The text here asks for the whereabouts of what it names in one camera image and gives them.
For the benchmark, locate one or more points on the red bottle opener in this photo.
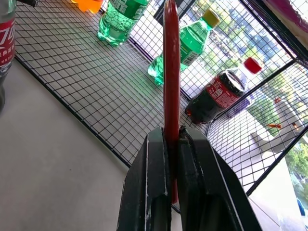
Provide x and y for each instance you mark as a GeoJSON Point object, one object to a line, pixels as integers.
{"type": "Point", "coordinates": [171, 72]}

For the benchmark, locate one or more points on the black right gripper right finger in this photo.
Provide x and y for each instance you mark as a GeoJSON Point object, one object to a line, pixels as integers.
{"type": "Point", "coordinates": [207, 183]}

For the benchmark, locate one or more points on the orange soda bottle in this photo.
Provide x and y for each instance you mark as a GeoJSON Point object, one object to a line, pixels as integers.
{"type": "Point", "coordinates": [87, 4]}

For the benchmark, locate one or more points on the green soda bottle yellow cap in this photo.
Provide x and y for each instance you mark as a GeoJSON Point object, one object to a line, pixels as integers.
{"type": "Point", "coordinates": [190, 45]}

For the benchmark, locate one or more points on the dark cola bottle red cap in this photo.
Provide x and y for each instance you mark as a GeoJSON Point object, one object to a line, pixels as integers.
{"type": "Point", "coordinates": [219, 96]}

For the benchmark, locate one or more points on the glass cola bottle red label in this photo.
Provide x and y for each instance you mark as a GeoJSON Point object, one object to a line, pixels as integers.
{"type": "Point", "coordinates": [6, 48]}

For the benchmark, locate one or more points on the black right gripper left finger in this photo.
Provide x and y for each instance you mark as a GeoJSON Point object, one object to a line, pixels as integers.
{"type": "Point", "coordinates": [146, 183]}

